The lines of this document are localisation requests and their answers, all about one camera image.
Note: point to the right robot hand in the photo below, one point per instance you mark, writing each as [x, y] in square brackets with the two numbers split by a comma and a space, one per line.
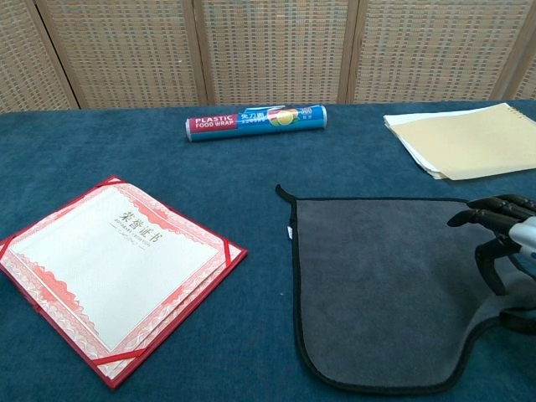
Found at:
[502, 213]

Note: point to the grey and green cloth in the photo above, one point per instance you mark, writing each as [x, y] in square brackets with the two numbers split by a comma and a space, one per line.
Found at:
[377, 272]

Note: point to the tan spiral notebook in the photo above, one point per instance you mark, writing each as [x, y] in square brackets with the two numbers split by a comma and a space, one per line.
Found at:
[460, 146]

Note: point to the white paper sheets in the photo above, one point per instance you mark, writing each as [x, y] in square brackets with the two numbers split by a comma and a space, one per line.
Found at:
[398, 120]

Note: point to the woven folding screen panel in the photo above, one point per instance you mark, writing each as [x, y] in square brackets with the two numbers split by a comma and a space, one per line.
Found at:
[435, 50]
[25, 63]
[276, 50]
[528, 71]
[125, 54]

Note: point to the plastic food wrap roll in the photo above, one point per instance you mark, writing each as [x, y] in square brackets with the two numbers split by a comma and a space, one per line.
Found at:
[255, 122]

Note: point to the blue tablecloth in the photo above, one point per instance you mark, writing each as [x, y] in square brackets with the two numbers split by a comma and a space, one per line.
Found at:
[234, 176]

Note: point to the red certificate folder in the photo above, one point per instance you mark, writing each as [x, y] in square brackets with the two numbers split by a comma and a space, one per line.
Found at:
[181, 319]

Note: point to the white certificate sheet red border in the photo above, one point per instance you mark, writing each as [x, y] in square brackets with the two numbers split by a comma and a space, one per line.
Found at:
[113, 272]

